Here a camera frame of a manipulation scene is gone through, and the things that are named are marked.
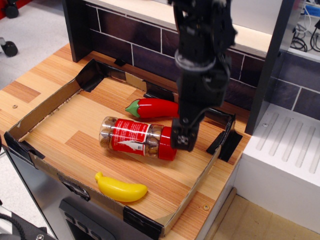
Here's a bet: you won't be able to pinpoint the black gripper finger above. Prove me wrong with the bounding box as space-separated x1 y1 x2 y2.
170 118 200 152

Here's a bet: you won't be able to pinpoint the white dish drainer sink unit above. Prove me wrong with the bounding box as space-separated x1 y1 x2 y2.
234 104 320 233

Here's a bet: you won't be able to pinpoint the red toy chili pepper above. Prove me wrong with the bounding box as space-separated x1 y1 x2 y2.
125 98 179 119

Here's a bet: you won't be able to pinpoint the dark grey shelf frame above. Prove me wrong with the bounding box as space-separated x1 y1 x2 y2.
62 0 299 133

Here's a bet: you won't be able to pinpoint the black braided cable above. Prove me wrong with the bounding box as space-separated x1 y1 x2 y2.
0 213 21 240

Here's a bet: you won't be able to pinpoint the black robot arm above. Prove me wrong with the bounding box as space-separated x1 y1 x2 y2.
168 0 237 152

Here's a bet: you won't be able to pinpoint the cardboard fence with black tape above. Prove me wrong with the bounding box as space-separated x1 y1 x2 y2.
0 57 247 240

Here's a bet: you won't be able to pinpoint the black cables in background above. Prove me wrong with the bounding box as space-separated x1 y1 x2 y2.
291 7 320 53

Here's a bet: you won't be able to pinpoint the red-lidded spice bottle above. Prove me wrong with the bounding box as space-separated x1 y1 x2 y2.
99 116 177 161

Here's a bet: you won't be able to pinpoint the black office chair wheel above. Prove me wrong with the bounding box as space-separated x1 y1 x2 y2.
0 37 18 57

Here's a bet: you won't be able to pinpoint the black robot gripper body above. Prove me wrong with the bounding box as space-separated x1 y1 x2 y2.
176 53 232 129

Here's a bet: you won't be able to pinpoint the black control panel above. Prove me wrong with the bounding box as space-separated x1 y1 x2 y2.
58 198 118 240

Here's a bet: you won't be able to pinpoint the yellow toy banana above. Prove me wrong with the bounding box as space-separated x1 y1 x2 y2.
95 172 148 203

